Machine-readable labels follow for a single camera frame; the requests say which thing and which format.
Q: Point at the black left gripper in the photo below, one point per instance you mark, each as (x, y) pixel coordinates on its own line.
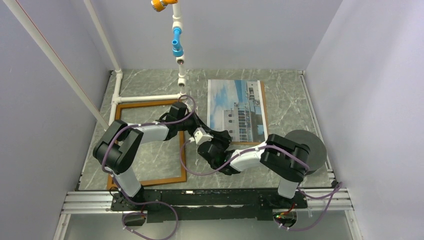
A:
(199, 123)

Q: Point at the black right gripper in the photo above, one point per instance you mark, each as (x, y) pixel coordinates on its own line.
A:
(222, 136)

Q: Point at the brown frame backing board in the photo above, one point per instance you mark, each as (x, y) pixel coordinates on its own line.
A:
(246, 119)

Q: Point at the building photo print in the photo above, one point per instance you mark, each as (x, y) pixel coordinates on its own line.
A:
(221, 95)

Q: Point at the wooden picture frame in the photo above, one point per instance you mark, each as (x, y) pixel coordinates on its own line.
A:
(153, 182)

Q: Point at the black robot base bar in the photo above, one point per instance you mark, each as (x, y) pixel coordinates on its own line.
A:
(210, 204)

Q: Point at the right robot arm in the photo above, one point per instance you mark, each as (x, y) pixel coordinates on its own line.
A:
(285, 156)

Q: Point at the blue pipe elbow fitting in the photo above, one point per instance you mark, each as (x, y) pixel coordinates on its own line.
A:
(177, 48)

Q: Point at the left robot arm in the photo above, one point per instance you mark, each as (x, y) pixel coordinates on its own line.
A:
(117, 148)

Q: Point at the dark grey round disc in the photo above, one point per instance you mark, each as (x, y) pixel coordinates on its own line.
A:
(317, 150)

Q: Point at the orange pipe cap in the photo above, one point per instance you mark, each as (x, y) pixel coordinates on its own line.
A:
(160, 5)

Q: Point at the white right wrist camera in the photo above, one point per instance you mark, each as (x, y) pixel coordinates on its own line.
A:
(200, 136)

